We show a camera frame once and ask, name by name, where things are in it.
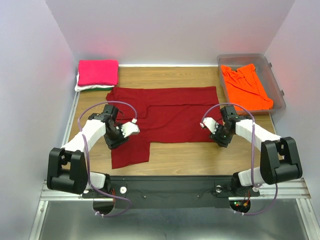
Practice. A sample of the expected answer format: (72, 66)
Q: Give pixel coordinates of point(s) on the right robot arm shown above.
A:
(279, 157)

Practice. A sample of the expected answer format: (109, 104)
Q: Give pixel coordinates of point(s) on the folded white t shirt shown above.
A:
(78, 88)

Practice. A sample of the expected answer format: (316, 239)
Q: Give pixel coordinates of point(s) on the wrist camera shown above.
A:
(129, 128)
(210, 124)

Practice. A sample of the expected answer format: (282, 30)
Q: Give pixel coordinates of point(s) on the folded green t shirt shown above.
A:
(98, 89)

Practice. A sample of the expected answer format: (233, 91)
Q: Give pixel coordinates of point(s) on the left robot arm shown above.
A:
(69, 166)

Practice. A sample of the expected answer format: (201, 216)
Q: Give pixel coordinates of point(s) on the orange t shirt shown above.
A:
(244, 88)

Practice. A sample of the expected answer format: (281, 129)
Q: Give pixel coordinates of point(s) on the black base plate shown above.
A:
(172, 192)

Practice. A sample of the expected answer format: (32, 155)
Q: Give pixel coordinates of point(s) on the clear plastic bin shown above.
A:
(264, 73)

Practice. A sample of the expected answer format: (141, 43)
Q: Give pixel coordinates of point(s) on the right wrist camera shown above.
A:
(210, 124)

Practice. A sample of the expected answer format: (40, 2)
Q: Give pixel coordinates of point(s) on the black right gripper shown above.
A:
(221, 142)

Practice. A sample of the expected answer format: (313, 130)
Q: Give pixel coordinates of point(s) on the folded pink t shirt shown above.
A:
(98, 72)

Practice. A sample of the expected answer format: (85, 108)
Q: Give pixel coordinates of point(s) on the dark red t shirt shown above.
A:
(164, 115)

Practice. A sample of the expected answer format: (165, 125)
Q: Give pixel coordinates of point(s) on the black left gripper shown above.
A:
(113, 144)

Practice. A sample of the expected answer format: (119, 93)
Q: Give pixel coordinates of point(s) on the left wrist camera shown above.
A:
(129, 128)

